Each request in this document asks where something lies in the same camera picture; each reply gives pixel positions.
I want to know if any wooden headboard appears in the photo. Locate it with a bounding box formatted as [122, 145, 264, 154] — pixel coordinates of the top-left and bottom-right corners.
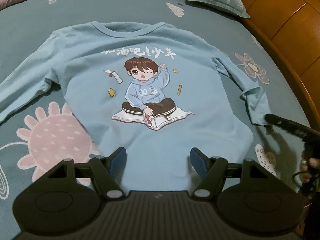
[242, 0, 319, 129]

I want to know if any teal floral bed sheet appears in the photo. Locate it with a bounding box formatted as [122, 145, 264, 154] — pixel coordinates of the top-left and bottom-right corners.
[1, 0, 308, 239]

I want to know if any black cable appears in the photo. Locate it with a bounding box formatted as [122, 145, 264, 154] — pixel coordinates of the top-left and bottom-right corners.
[292, 171, 307, 193]

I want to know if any light blue cartoon sweatshirt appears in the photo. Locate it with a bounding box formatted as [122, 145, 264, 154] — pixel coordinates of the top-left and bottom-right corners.
[1, 22, 270, 191]

